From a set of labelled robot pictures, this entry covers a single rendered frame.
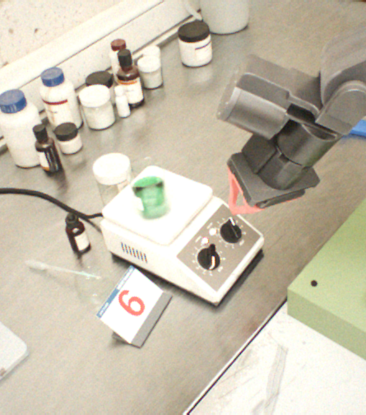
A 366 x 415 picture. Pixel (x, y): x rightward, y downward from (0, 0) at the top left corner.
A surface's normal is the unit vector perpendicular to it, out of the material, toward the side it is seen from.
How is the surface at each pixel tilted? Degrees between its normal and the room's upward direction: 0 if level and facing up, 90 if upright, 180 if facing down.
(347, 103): 91
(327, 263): 1
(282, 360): 0
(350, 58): 27
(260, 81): 93
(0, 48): 90
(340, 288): 1
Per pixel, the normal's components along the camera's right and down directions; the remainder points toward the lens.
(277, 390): -0.11, -0.72
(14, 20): 0.75, 0.39
